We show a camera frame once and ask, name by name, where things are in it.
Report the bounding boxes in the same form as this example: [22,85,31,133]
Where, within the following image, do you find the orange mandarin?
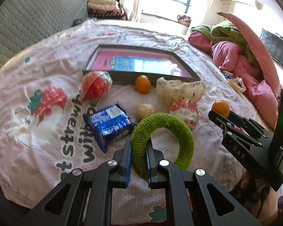
[211,100,230,118]
[135,75,151,94]

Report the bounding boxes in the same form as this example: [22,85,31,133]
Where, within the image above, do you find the cream patterned cloth bag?
[156,77,207,107]

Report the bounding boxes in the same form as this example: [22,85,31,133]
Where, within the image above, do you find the blue cookie packet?
[83,104,136,153]

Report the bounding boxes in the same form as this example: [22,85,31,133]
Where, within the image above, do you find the green fuzzy ring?
[130,112,195,181]

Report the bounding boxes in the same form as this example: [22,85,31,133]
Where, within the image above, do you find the walnut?
[135,104,155,122]

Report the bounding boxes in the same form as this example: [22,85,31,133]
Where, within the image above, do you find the red snack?
[80,71,112,102]

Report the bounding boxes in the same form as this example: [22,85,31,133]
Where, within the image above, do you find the snack packets by duvet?
[222,70,246,94]

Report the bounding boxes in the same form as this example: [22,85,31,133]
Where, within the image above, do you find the pink pillow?
[217,12,281,98]

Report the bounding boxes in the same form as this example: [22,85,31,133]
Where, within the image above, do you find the pink crumpled duvet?
[188,31,278,129]

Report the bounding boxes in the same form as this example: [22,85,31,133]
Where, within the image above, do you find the dark framed screen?
[260,29,283,66]

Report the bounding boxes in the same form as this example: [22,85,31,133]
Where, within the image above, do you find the green blanket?
[190,21,259,67]

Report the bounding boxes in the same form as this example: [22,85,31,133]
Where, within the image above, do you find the pink strawberry bed sheet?
[0,18,274,225]

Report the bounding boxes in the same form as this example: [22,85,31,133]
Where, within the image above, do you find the floral bag on windowsill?
[177,14,191,27]

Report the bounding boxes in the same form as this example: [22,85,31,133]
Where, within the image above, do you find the dark tray with pink book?
[82,44,201,86]

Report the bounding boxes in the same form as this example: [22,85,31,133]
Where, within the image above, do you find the stack of folded blankets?
[87,0,127,21]

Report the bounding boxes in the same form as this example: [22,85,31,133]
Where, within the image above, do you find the grey quilted headboard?
[0,0,88,68]

